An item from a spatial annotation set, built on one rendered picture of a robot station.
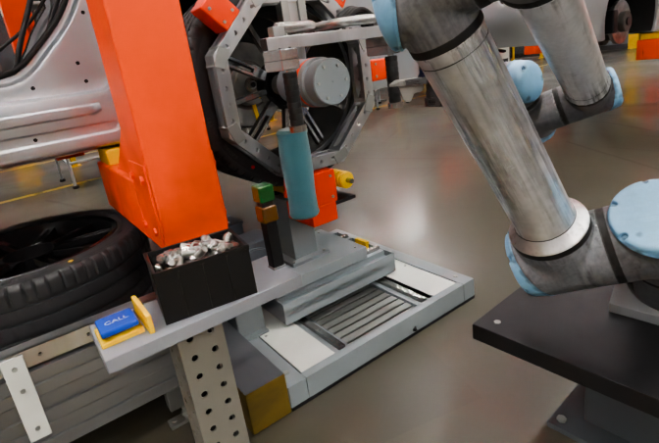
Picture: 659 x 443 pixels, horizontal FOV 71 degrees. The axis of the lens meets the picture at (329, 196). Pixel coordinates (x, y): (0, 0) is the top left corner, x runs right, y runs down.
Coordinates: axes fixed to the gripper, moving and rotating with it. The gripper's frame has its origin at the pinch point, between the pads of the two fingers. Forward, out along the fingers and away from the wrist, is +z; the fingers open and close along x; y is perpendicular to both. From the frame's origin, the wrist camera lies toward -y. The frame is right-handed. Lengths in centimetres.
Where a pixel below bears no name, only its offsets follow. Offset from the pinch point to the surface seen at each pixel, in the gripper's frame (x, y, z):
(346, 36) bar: -13.6, -13.4, 7.4
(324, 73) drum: -19.5, -4.8, 11.9
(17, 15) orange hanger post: -63, -63, 287
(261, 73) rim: -25.1, -7.2, 36.8
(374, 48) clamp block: -2.3, -9.2, 9.9
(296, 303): -33, 67, 29
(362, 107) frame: 4.2, 9.1, 26.7
